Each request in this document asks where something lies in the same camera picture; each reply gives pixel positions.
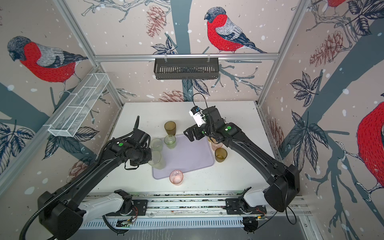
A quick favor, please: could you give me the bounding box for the brown textured tall glass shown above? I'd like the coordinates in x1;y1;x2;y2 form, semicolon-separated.
164;121;177;136

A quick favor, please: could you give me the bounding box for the clear green glass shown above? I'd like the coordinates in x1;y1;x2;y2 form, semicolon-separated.
164;135;177;149

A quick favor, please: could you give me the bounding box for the pale green frosted tall glass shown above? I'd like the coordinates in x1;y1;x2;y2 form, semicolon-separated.
148;150;166;170

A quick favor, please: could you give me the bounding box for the pale green textured glass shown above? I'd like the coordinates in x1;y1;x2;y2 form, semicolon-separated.
150;138;163;152

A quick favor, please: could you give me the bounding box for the pink clear glass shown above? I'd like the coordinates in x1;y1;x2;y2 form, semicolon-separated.
169;170;184;186

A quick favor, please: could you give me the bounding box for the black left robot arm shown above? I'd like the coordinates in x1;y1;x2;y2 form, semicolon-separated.
38;129;152;240

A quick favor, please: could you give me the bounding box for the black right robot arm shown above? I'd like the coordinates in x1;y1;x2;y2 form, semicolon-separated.
184;106;300;213

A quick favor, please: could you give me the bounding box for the lilac plastic tray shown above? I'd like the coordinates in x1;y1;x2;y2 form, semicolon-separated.
153;135;215;180

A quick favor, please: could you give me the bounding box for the pink frosted glass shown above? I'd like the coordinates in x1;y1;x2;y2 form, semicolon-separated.
211;142;223;152

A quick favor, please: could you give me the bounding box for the brown textured short glass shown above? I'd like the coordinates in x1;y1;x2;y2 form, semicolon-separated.
215;148;228;163

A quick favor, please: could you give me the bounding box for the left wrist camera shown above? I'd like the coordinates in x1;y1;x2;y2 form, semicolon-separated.
131;129;151;149

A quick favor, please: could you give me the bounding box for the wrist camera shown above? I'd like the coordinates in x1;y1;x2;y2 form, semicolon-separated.
189;106;207;127
131;129;151;149

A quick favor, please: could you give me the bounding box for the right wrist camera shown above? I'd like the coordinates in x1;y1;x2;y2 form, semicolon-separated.
189;106;207;127

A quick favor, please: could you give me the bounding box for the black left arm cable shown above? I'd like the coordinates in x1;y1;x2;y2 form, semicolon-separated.
18;115;142;240

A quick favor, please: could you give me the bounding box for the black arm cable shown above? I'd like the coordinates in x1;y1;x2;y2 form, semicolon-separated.
254;206;298;230
18;115;142;240

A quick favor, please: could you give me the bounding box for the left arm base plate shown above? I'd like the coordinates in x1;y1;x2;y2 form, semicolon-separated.
127;199;148;217

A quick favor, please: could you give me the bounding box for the black wall basket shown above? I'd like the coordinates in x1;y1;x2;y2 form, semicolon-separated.
154;58;220;80

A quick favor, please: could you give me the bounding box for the aluminium mounting rail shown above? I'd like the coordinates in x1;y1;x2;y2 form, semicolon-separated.
64;191;313;218

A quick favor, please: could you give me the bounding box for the white wire mesh shelf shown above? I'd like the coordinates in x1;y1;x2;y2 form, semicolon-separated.
48;73;110;137

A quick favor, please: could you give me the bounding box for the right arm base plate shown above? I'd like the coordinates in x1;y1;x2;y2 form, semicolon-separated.
223;199;267;215

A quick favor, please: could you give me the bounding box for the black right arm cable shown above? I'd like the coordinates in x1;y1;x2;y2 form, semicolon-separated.
254;206;298;230

